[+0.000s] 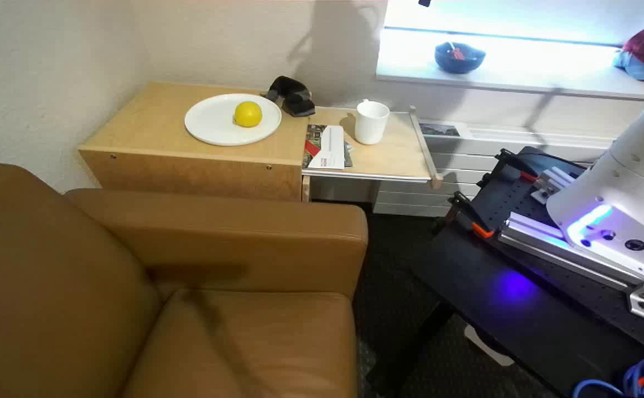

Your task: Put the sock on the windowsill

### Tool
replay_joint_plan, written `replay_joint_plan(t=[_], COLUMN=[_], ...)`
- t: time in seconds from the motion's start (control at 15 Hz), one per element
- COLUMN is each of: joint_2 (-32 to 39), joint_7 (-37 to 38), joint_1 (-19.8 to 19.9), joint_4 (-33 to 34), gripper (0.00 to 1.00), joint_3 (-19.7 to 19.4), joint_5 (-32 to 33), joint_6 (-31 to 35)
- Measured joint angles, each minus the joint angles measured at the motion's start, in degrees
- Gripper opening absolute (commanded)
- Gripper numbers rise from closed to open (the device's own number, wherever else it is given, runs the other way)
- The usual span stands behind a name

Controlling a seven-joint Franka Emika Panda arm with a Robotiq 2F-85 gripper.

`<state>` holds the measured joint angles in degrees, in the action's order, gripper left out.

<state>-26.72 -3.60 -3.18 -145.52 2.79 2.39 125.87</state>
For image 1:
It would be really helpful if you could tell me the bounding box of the black sock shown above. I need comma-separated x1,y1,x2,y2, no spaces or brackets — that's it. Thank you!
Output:
263,75,314,117

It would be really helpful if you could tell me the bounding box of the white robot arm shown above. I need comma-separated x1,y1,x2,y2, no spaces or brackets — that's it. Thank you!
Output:
546,111,644,281

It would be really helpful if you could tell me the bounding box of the white folded pamphlet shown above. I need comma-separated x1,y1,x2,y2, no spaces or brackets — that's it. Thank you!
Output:
303,124,352,171

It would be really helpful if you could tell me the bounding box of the white mug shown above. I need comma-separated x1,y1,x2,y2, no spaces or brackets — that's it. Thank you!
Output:
354,100,390,143

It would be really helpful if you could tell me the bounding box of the yellow lemon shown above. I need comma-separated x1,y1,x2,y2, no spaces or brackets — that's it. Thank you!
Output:
233,103,263,128

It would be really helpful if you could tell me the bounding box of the white round plate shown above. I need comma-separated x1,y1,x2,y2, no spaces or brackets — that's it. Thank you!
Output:
185,93,282,147

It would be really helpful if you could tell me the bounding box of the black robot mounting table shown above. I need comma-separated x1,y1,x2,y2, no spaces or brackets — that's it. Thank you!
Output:
384,148,644,397

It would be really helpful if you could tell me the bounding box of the light wooden side table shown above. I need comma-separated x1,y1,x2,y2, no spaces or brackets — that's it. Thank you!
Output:
81,82,442,202

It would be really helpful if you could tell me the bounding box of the dark blue bowl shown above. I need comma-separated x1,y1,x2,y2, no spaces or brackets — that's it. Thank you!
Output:
435,43,484,75

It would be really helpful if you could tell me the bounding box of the brown leather armchair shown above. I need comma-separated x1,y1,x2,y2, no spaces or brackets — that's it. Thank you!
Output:
0,163,368,398

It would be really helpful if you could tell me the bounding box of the white wall heater unit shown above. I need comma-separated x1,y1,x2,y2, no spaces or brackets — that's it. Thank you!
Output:
308,119,618,220

